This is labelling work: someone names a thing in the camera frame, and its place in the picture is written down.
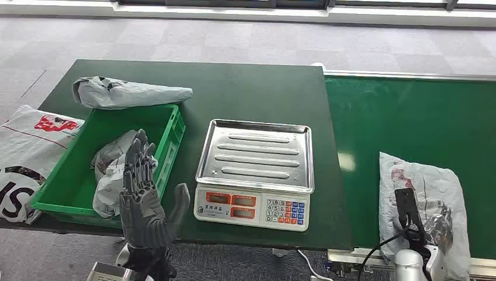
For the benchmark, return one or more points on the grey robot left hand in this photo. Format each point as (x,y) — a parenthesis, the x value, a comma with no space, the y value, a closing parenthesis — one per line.
(141,217)

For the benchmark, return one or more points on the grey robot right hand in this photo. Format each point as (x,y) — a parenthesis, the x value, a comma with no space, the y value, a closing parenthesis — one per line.
(440,229)

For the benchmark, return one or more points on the grey plastic package red print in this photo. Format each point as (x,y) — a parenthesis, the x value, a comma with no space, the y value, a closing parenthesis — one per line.
(418,174)

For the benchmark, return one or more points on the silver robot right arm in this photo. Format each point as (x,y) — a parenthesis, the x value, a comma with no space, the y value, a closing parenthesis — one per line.
(407,267)

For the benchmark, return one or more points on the light grey crumpled package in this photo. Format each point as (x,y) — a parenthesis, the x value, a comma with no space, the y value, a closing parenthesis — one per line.
(108,190)

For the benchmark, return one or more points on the dark grey crumpled package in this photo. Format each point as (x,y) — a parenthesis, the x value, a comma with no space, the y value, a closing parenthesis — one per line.
(112,151)

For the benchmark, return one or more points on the green conveyor belt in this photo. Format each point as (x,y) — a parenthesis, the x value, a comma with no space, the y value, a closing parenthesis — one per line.
(407,116)

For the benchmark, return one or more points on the long grey plastic package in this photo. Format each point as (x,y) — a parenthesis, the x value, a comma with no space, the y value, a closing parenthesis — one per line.
(128,93)

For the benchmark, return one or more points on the green plastic crate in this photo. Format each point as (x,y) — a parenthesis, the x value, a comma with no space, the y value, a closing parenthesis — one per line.
(77,155)

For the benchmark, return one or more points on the electronic scale with steel tray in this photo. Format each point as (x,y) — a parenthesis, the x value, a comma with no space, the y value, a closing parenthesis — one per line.
(255,155)

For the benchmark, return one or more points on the white woven bag red print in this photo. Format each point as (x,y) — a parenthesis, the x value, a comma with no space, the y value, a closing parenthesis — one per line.
(27,147)

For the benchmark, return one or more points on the white table foot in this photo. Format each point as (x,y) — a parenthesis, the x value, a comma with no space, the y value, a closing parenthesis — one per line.
(279,252)

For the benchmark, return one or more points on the white window ledge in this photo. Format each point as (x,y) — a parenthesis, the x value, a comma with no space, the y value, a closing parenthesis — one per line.
(232,14)

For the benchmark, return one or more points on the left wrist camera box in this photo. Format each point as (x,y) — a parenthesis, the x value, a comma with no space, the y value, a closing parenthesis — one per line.
(104,273)

